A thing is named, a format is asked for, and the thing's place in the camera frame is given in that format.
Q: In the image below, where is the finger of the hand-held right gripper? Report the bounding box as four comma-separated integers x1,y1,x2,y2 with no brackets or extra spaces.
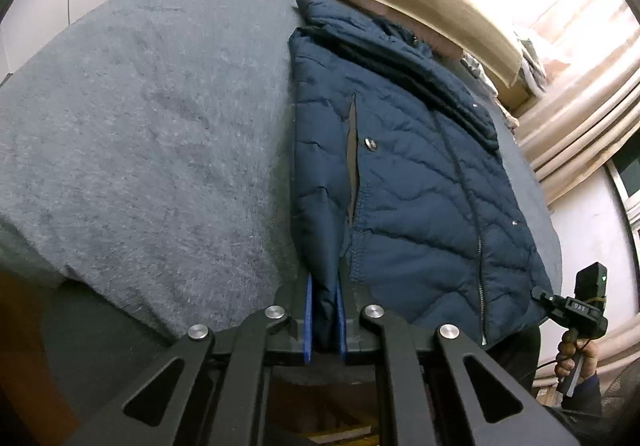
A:
531,286,562,323

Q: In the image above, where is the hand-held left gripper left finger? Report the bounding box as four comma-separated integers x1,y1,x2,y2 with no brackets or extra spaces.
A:
65,274,315,446

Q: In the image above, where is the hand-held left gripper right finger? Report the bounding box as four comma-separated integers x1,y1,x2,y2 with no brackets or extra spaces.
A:
336,275,576,446

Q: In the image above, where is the navy puffer jacket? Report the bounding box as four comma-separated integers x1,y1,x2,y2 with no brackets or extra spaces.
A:
287,0,555,352

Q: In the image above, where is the person's right forearm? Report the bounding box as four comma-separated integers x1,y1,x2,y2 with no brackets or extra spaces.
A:
560,370,604,419

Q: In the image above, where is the pile of clothes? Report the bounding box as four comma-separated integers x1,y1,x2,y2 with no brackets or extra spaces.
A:
515,24,551,87

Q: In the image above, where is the person's right hand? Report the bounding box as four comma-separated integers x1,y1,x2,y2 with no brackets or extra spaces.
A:
555,330,599,383

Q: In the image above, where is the beige curtain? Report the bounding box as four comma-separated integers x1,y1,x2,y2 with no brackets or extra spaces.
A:
510,0,640,207

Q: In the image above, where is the crumpled light cloth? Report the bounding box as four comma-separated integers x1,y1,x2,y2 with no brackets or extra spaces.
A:
460,51,521,129

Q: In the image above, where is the grey bed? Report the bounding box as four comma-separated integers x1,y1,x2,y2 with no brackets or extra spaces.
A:
0,0,563,446

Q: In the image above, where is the window frame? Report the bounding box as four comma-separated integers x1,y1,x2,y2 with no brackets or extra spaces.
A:
605,141,640,252

